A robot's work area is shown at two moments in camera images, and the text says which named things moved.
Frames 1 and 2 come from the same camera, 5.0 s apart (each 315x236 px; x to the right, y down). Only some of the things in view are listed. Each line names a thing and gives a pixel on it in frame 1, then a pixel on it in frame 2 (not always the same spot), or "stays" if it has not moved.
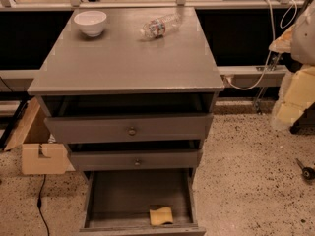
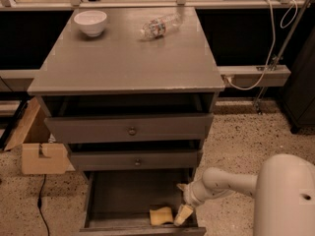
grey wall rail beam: (253, 76) stays
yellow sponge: (160, 216) stays
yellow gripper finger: (283, 44) to (195, 193)
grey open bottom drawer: (118, 203) stays
